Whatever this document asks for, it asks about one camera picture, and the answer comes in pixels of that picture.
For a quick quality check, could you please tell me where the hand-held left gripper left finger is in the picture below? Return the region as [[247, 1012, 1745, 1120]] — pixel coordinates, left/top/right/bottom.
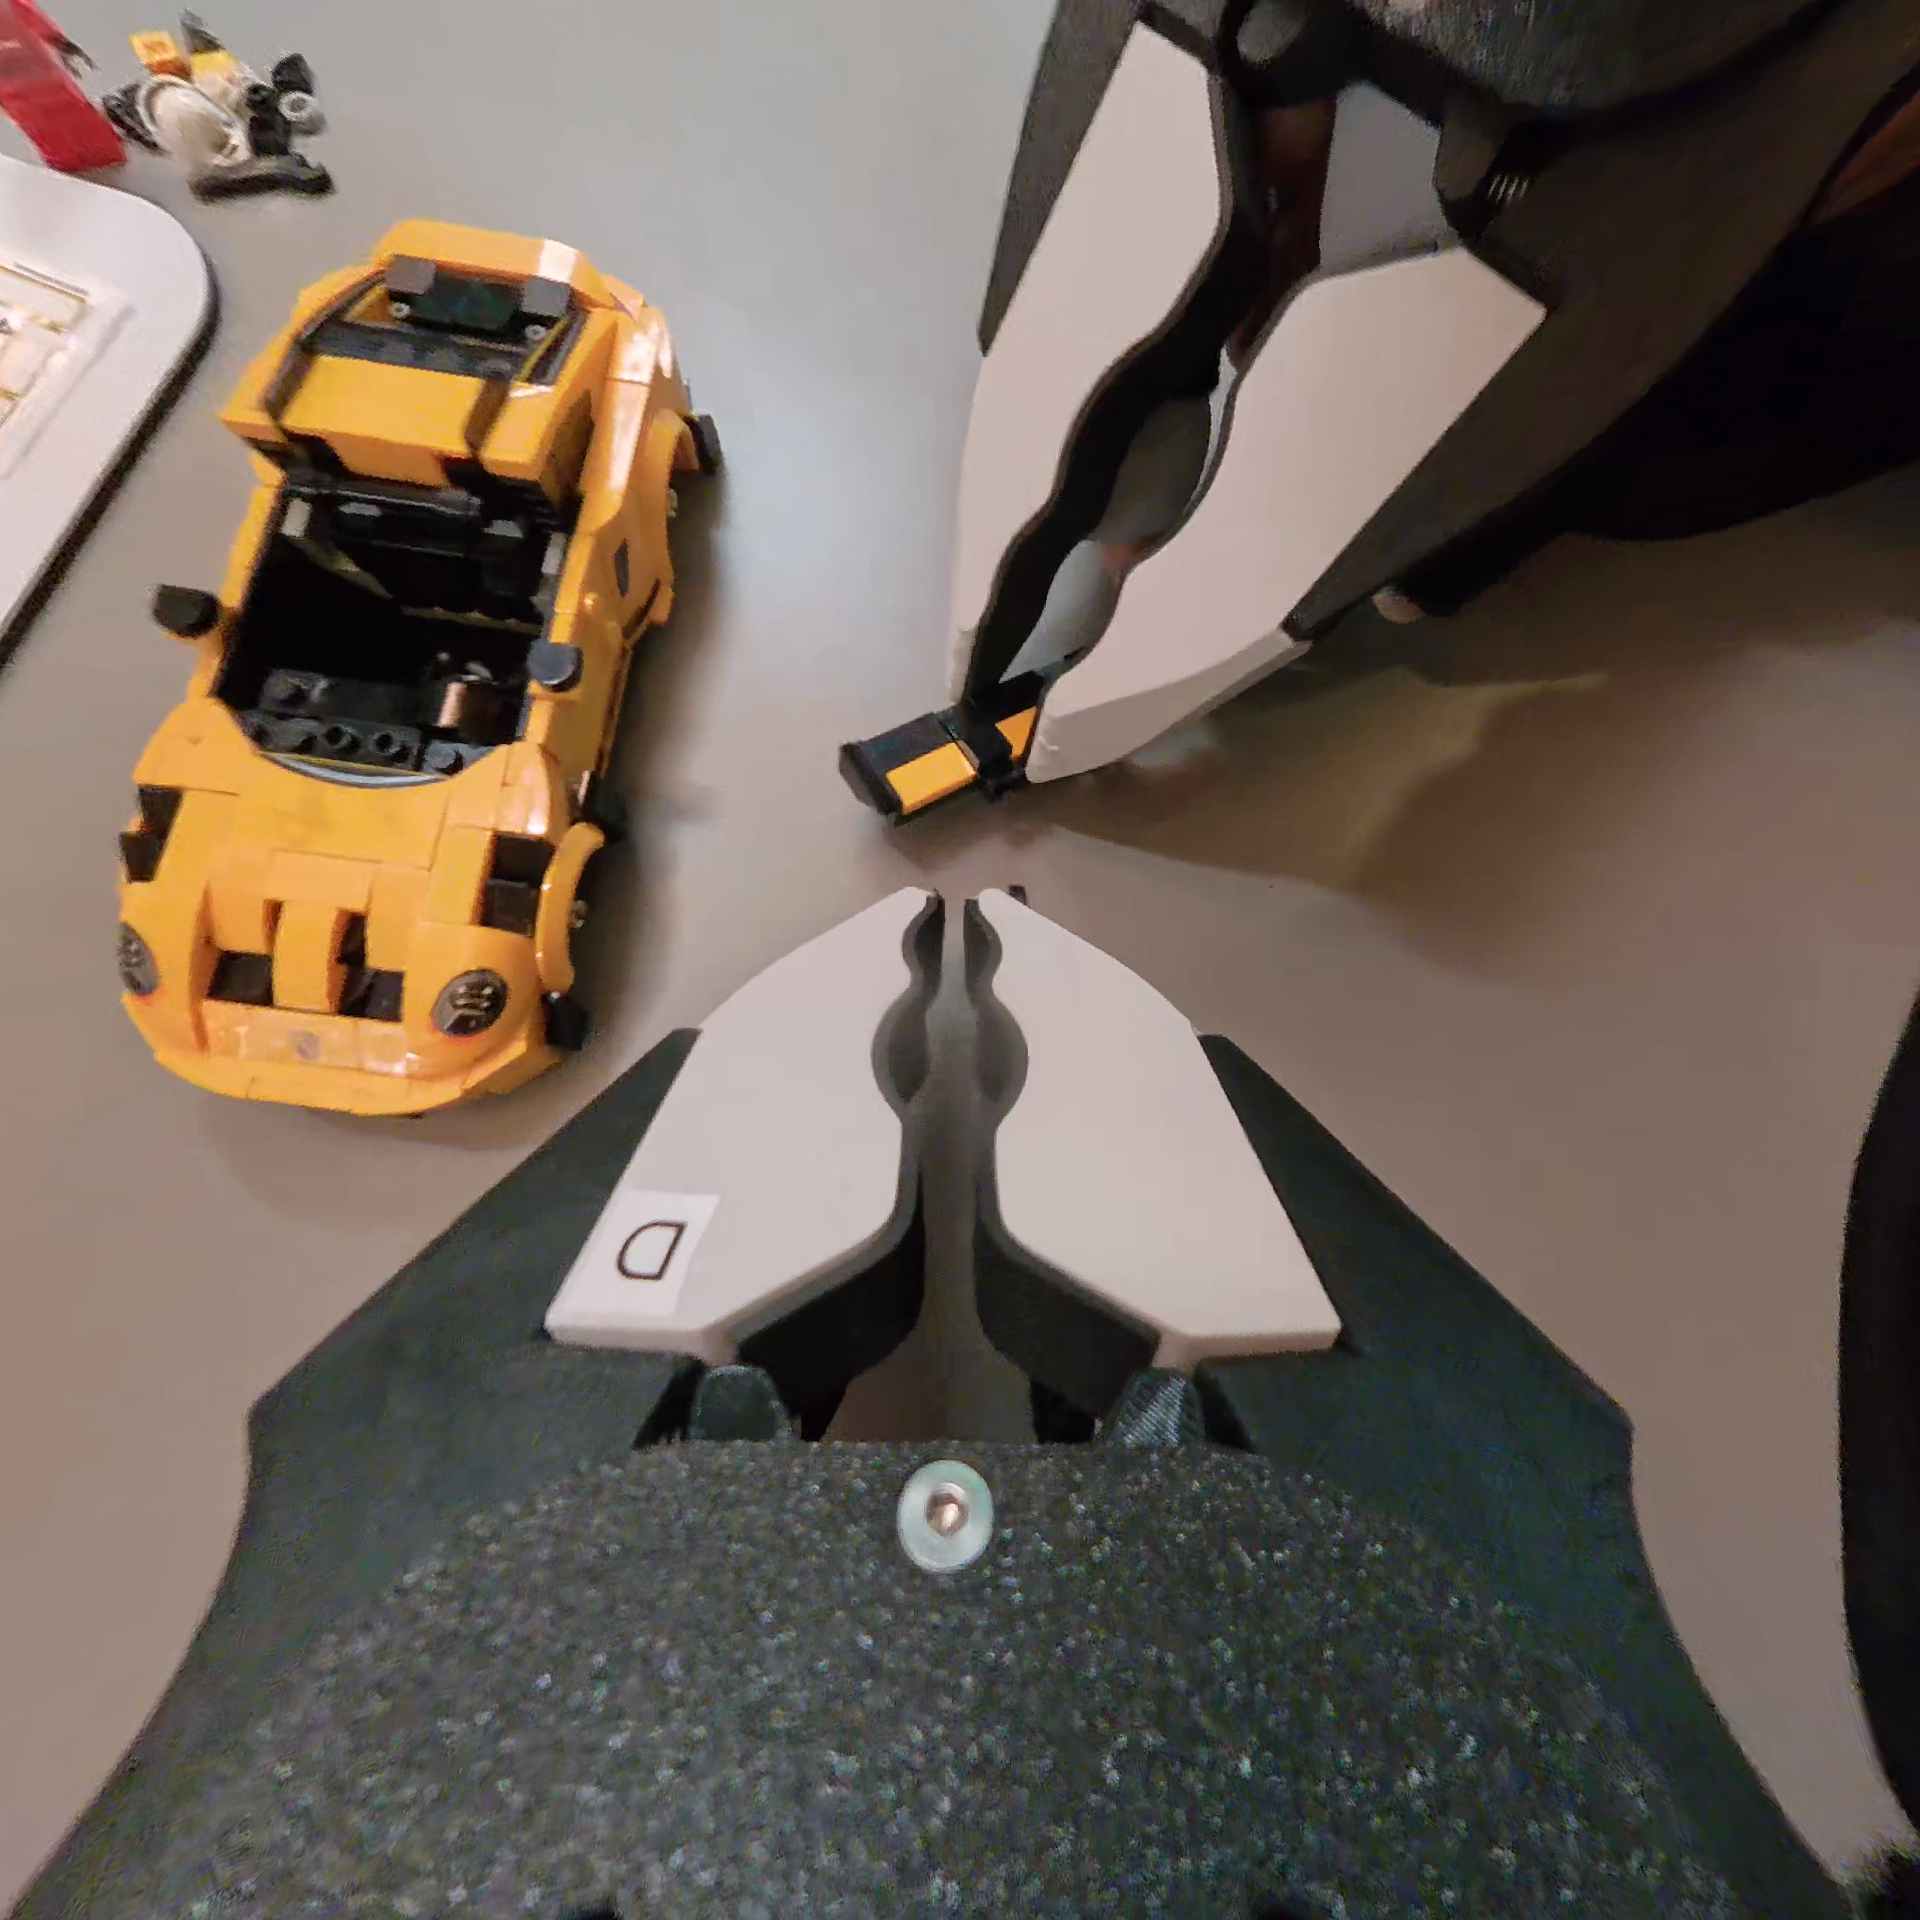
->
[[544, 884, 944, 1404]]

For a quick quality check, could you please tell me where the red lego minifigure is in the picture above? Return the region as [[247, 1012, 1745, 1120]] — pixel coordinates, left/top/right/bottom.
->
[[0, 0, 130, 171]]

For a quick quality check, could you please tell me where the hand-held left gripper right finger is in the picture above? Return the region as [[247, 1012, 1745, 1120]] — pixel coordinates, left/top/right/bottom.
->
[[961, 884, 1345, 1419]]

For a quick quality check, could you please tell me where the lego sticker sheet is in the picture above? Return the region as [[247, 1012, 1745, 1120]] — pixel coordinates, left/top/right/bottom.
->
[[0, 255, 135, 483]]

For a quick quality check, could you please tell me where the yellow black lego spoiler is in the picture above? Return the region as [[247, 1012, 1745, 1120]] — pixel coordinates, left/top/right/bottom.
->
[[836, 668, 1052, 828]]

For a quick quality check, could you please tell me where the yellow lego car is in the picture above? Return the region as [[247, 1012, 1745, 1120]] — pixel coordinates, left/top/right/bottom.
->
[[116, 219, 724, 1120]]

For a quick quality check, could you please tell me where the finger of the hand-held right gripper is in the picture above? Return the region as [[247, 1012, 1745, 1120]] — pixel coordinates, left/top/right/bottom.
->
[[1025, 76, 1551, 789], [952, 19, 1239, 710]]

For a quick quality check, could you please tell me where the white book stand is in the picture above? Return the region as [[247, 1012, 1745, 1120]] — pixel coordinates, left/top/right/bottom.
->
[[0, 152, 221, 662]]

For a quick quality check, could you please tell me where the white lego helmet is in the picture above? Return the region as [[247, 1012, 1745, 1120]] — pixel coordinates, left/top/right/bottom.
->
[[138, 70, 260, 166]]

